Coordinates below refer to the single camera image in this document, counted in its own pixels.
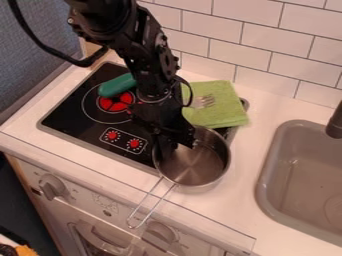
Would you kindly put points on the silver fork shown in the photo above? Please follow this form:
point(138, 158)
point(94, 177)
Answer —
point(202, 101)

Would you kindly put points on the tap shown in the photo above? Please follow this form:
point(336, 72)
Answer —
point(335, 125)

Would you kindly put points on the toy stove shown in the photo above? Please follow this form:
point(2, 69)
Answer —
point(80, 116)

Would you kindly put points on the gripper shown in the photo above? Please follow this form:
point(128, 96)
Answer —
point(160, 115)

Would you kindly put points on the silver saucepan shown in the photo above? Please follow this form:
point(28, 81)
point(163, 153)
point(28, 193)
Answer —
point(196, 163)

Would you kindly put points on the toy sink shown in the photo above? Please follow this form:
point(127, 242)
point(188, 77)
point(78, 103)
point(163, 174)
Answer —
point(302, 186)

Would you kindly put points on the green toy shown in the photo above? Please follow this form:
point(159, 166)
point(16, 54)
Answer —
point(115, 85)

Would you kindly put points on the green cloth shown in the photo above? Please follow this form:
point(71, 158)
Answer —
point(222, 110)

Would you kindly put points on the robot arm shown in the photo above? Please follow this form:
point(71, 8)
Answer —
point(133, 36)

